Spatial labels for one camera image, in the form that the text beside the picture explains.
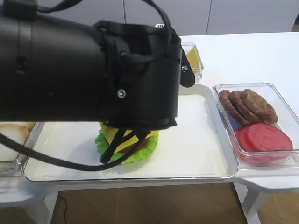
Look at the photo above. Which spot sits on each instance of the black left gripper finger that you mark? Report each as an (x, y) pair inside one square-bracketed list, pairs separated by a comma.
[(107, 155)]

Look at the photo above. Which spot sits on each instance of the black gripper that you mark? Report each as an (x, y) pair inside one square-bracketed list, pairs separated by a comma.
[(141, 84)]

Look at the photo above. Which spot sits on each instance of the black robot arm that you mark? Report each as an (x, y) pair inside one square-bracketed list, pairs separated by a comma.
[(51, 70)]

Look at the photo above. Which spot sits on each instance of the green lettuce under burger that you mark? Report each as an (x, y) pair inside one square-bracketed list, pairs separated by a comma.
[(145, 150)]

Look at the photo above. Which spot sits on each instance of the yellow cheese slice on burger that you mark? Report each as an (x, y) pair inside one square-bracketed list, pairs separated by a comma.
[(110, 132)]

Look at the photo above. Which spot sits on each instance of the orange cheese slices stack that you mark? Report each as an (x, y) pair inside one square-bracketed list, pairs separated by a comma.
[(194, 57)]

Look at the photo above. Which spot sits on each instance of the clear lettuce and cheese container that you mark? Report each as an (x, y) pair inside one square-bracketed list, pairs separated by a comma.
[(195, 60)]

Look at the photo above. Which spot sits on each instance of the white metal tray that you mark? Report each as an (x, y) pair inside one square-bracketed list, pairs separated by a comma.
[(226, 165)]

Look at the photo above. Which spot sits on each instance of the bun half rear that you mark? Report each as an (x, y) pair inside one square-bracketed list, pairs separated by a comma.
[(28, 125)]

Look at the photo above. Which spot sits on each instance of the bun half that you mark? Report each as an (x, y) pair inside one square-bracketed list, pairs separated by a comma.
[(12, 132), (28, 125)]

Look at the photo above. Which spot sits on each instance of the brown patty back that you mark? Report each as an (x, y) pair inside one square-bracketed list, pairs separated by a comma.
[(226, 103)]

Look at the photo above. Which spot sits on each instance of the brown patty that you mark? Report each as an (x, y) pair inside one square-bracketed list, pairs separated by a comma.
[(259, 106), (226, 103), (235, 98)]

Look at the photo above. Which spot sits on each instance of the clear bun container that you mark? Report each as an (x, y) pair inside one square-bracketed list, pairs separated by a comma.
[(12, 163)]

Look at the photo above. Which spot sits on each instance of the bun half front left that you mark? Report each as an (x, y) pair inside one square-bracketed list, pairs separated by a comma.
[(12, 132)]

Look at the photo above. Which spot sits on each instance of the red tomato slice lower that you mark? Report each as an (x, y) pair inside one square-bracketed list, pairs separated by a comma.
[(241, 134)]

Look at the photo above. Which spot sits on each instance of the brown patty middle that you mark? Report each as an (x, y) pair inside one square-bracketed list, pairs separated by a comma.
[(235, 98)]

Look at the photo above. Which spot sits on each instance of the brown patty front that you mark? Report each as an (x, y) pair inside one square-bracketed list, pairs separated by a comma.
[(259, 106)]

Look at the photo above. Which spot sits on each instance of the clear patty and tomato container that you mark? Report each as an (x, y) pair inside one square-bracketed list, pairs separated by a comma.
[(288, 122)]

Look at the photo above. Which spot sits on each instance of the red tomato slice top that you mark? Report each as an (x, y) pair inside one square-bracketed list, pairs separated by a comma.
[(267, 138)]

